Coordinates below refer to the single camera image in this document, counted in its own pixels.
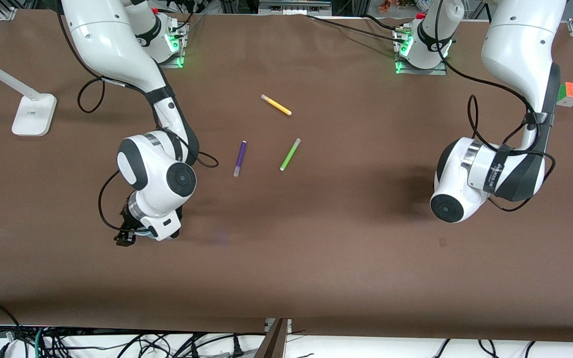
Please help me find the colourful puzzle cube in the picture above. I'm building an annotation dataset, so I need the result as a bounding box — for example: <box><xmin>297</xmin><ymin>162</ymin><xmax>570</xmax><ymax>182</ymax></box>
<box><xmin>557</xmin><ymin>82</ymin><xmax>573</xmax><ymax>108</ymax></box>

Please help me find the white lamp stand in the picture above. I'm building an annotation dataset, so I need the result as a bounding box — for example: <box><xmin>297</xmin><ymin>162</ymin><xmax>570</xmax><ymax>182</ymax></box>
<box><xmin>0</xmin><ymin>49</ymin><xmax>58</xmax><ymax>138</ymax></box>

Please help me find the dark table leg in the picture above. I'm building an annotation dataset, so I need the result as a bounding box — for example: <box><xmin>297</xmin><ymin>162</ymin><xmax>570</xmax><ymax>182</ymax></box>
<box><xmin>254</xmin><ymin>318</ymin><xmax>292</xmax><ymax>358</ymax></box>

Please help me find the black floor cable tangle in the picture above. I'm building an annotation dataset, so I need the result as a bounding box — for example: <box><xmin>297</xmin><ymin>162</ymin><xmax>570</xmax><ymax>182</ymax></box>
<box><xmin>0</xmin><ymin>300</ymin><xmax>267</xmax><ymax>358</ymax></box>

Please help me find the purple marker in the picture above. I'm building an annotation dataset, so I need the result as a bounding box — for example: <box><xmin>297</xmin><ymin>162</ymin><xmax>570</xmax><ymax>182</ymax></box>
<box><xmin>233</xmin><ymin>140</ymin><xmax>247</xmax><ymax>178</ymax></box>

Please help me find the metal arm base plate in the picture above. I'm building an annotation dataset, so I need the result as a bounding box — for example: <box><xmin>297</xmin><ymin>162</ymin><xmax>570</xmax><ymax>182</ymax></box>
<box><xmin>159</xmin><ymin>19</ymin><xmax>189</xmax><ymax>69</ymax></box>
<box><xmin>394</xmin><ymin>25</ymin><xmax>448</xmax><ymax>77</ymax></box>

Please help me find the black cable on table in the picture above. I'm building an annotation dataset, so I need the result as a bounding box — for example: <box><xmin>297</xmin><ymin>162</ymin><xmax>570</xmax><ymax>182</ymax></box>
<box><xmin>305</xmin><ymin>13</ymin><xmax>407</xmax><ymax>44</ymax></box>

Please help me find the yellow marker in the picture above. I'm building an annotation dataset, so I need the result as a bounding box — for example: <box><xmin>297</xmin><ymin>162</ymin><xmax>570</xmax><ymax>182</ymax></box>
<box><xmin>261</xmin><ymin>94</ymin><xmax>292</xmax><ymax>116</ymax></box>

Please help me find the aluminium frame bar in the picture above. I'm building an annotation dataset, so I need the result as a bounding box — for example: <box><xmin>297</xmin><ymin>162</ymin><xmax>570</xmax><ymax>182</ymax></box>
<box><xmin>259</xmin><ymin>0</ymin><xmax>333</xmax><ymax>15</ymax></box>

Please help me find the green marker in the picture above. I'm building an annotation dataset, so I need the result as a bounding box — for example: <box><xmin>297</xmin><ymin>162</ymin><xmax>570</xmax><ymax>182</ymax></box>
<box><xmin>280</xmin><ymin>138</ymin><xmax>301</xmax><ymax>172</ymax></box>

